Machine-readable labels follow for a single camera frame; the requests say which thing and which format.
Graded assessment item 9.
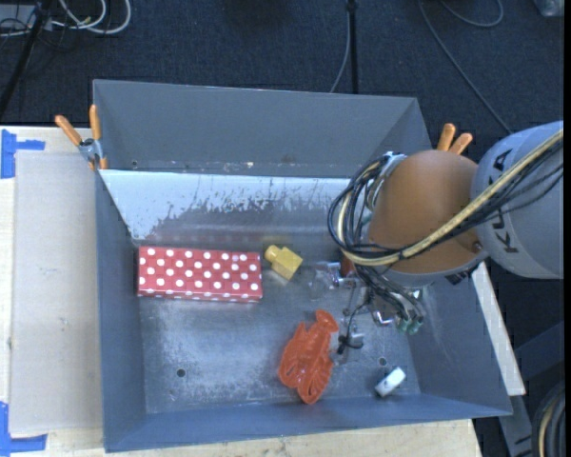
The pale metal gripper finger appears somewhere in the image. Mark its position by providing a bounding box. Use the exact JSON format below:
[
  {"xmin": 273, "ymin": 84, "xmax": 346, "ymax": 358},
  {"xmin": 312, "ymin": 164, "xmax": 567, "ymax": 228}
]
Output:
[
  {"xmin": 335, "ymin": 317, "xmax": 366, "ymax": 365},
  {"xmin": 307, "ymin": 260, "xmax": 360, "ymax": 301}
]

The orange toy lobster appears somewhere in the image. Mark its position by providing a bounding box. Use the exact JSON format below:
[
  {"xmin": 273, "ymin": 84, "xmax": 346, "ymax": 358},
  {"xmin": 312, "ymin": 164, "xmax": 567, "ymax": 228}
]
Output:
[{"xmin": 277, "ymin": 308, "xmax": 340, "ymax": 405}]

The yellow toy block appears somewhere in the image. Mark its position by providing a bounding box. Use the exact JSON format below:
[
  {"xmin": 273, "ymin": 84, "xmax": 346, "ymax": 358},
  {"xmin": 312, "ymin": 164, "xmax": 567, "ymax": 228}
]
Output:
[{"xmin": 264, "ymin": 244, "xmax": 305, "ymax": 282}]

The small white plastic cylinder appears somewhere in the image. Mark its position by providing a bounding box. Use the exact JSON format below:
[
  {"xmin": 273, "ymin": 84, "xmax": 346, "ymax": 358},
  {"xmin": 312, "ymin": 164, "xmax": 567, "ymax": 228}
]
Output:
[{"xmin": 374, "ymin": 367, "xmax": 407, "ymax": 398}]

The grey metal bin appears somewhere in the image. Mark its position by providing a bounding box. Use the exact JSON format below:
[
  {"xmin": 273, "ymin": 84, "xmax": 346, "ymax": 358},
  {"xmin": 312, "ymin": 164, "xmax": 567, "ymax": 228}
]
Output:
[{"xmin": 90, "ymin": 78, "xmax": 514, "ymax": 454}]

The red white-dotted box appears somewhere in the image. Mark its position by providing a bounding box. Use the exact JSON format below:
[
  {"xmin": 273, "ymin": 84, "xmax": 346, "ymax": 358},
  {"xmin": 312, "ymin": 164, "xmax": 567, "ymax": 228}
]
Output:
[{"xmin": 136, "ymin": 245, "xmax": 264, "ymax": 304}]

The pale wood flat board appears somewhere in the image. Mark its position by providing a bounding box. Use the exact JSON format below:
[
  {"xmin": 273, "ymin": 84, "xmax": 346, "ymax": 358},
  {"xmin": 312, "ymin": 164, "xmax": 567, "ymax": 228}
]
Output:
[{"xmin": 8, "ymin": 149, "xmax": 107, "ymax": 440}]

